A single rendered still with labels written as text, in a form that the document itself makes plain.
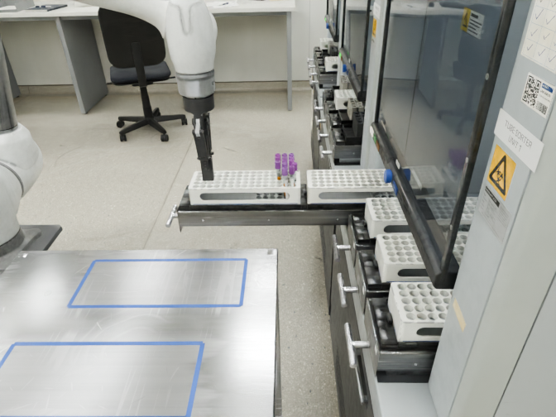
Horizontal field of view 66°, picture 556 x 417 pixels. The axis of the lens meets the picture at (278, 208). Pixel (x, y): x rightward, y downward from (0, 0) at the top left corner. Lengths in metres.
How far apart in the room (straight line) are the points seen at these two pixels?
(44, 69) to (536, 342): 5.10
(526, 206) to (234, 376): 0.50
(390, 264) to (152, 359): 0.48
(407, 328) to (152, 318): 0.47
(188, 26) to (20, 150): 0.65
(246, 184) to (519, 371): 0.75
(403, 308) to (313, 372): 1.00
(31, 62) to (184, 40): 4.41
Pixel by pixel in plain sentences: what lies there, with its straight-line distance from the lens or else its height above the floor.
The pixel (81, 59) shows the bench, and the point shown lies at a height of 0.46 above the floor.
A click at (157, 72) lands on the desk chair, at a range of 3.60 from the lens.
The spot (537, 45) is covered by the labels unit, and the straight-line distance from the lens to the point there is 0.51.
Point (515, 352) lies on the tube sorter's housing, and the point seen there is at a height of 0.96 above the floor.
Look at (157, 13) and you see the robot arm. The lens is 1.18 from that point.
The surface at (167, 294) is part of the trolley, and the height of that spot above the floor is 0.82.
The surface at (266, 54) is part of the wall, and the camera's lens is 4.65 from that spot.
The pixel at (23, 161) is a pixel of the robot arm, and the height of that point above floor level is 0.90.
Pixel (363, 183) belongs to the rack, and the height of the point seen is 0.86.
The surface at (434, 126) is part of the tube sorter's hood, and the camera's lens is 0.73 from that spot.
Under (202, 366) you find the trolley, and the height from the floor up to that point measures 0.82.
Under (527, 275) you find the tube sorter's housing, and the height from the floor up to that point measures 1.10.
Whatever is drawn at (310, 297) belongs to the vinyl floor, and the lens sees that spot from 2.04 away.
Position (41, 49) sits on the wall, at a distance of 5.27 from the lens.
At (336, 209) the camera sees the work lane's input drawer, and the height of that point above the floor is 0.80.
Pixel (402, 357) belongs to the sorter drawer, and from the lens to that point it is 0.83.
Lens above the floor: 1.43
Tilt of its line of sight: 33 degrees down
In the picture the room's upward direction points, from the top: 2 degrees counter-clockwise
